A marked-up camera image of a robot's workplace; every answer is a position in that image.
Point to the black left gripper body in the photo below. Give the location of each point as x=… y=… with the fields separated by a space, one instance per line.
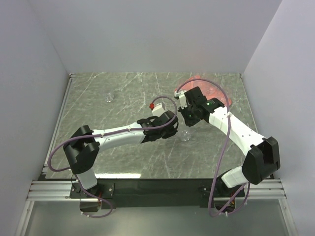
x=168 y=133

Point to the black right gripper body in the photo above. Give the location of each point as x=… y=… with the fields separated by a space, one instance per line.
x=189 y=115

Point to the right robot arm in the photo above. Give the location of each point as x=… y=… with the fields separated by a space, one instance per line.
x=262 y=156

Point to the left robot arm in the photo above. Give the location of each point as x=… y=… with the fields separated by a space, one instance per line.
x=85 y=144

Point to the pink plastic tray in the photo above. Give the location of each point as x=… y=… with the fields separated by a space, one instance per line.
x=203 y=85

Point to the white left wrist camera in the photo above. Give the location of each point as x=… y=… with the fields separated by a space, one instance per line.
x=157 y=109

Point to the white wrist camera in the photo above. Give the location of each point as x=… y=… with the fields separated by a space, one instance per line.
x=180 y=95
x=157 y=109

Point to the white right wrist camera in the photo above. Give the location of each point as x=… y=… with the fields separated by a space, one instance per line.
x=180 y=95

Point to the aluminium rail frame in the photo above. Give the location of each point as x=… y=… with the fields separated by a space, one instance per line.
x=28 y=207

